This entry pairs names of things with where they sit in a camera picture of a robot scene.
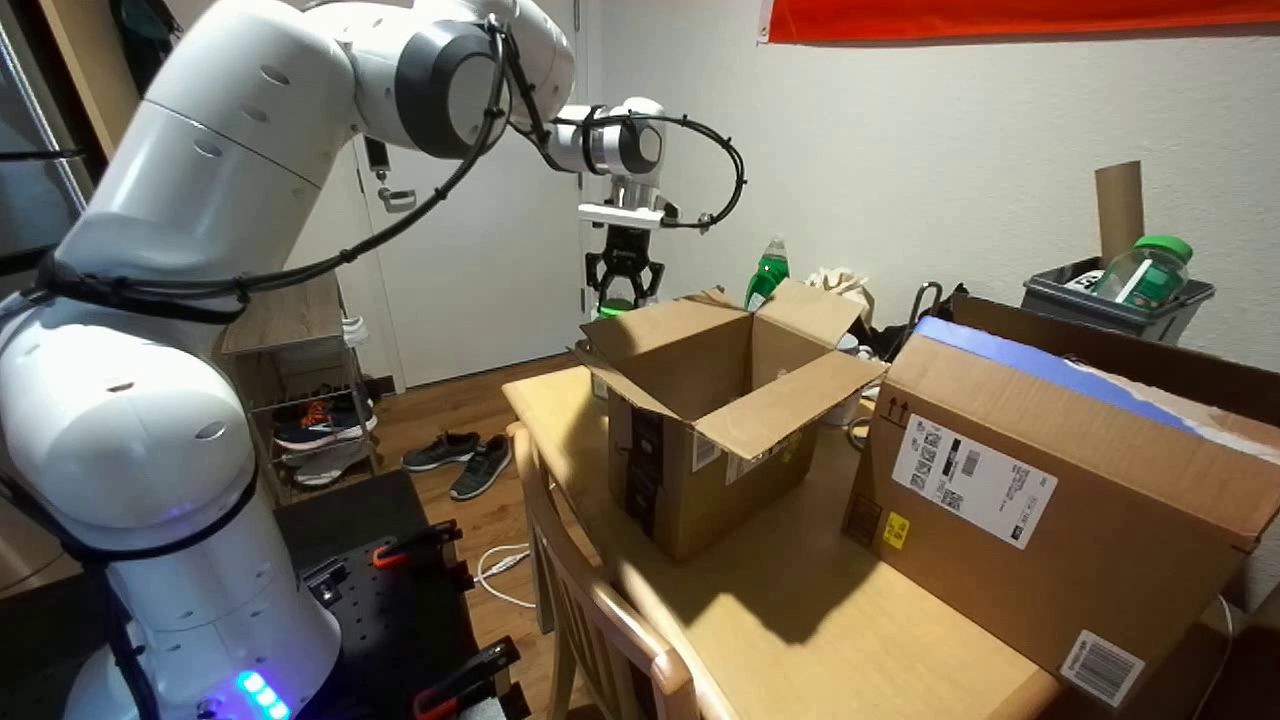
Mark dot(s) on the dark plastic bin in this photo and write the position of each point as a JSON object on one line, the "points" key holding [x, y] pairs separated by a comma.
{"points": [[1063, 293]]}

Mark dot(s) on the green lidded bottle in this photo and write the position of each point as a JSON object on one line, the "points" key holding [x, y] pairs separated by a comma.
{"points": [[612, 313]]}

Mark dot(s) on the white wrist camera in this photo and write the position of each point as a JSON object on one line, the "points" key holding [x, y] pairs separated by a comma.
{"points": [[620, 216]]}

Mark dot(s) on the large cardboard box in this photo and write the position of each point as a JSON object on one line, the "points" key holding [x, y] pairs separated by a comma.
{"points": [[1077, 494]]}

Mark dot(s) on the red wall banner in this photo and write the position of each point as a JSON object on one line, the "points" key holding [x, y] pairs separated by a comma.
{"points": [[940, 21]]}

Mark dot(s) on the dark sneaker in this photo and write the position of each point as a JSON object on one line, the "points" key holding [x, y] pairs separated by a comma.
{"points": [[483, 470], [443, 450]]}

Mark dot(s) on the dark sneaker left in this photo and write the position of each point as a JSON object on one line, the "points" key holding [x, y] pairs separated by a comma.
{"points": [[443, 450]]}

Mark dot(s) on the white door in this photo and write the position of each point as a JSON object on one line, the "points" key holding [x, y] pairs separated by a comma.
{"points": [[473, 280]]}

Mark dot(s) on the wooden chair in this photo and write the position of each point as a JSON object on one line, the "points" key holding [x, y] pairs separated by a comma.
{"points": [[601, 641]]}

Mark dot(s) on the dark sneaker right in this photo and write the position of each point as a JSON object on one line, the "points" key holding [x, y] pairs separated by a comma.
{"points": [[483, 470]]}

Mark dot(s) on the upright cardboard piece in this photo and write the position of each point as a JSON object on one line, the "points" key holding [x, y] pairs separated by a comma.
{"points": [[1116, 207]]}

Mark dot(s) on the green spray bottle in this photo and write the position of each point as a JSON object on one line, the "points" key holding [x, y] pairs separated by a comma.
{"points": [[771, 275]]}

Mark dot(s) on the green capped clear bottle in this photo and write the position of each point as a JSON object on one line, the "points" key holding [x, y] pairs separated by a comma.
{"points": [[1150, 275]]}

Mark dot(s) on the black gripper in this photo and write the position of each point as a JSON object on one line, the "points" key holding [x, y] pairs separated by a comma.
{"points": [[620, 259]]}

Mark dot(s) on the orange handled clamp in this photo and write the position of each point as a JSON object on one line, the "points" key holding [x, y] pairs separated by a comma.
{"points": [[401, 554]]}

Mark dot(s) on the wooden shoe shelf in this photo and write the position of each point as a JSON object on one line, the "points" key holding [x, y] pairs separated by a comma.
{"points": [[300, 382]]}

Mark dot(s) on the small open cardboard box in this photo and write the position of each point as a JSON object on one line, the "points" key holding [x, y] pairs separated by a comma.
{"points": [[714, 410]]}

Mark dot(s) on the black door lock handle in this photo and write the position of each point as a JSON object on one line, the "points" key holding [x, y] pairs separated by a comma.
{"points": [[380, 173]]}

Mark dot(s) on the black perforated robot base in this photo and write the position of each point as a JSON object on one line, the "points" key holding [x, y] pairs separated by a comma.
{"points": [[404, 637]]}

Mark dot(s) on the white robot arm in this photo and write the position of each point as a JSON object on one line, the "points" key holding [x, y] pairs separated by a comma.
{"points": [[117, 417]]}

